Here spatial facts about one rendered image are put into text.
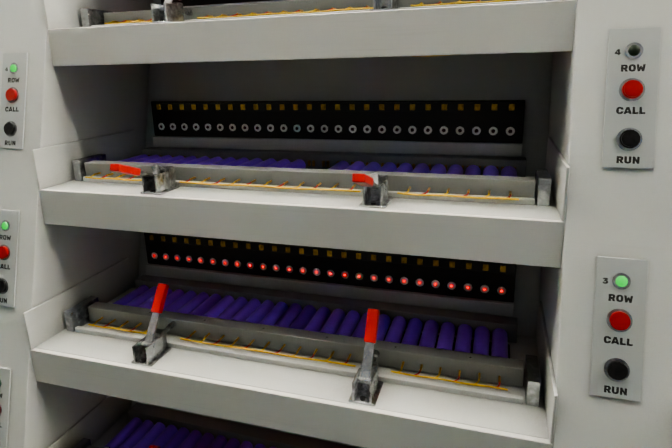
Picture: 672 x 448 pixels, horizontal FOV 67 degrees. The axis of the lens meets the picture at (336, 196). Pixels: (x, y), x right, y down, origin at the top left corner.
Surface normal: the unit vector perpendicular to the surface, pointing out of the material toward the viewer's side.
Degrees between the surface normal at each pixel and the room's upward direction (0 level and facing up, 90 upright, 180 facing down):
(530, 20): 105
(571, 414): 90
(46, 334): 90
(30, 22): 90
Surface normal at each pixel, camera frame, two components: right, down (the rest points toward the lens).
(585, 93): -0.29, -0.01
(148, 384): -0.29, 0.25
